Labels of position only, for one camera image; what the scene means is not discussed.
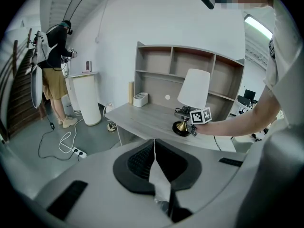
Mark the rectangular ceiling light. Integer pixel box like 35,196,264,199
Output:
244,14,274,39

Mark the black cable with adapter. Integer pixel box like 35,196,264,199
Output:
38,114,79,162

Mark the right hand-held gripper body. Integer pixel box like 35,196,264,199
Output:
186,106,212,138

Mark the grey wooden desk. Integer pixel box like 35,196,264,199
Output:
104,102,238,153

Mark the large white cylinder pedestal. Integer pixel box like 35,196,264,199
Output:
72,72,102,127

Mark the person's right forearm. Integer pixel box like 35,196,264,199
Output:
196,88,284,138

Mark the white power strip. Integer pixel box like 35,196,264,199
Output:
71,146,87,161

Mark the white organizer tray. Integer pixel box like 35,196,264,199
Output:
133,92,149,108

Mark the wooden staircase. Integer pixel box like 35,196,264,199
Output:
0,27,48,143

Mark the wooden shelf unit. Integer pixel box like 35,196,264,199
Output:
134,41,246,119

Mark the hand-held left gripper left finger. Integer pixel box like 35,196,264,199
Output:
32,138,171,228

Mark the long black-framed pendant light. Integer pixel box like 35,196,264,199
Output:
63,0,89,24

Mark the white power cable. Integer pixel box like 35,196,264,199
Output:
58,117,84,154

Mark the small white cylinder pedestal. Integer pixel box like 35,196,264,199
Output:
65,76,81,112

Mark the white table lamp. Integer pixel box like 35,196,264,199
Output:
172,68,211,136

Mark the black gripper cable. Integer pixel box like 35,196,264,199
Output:
212,135,222,151

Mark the person's white t-shirt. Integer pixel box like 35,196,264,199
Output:
262,0,304,131

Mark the tan wooden plank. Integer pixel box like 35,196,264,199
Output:
128,81,135,105

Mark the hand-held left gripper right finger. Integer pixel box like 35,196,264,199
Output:
155,138,247,224

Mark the white oval mirror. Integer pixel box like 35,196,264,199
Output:
30,64,44,109

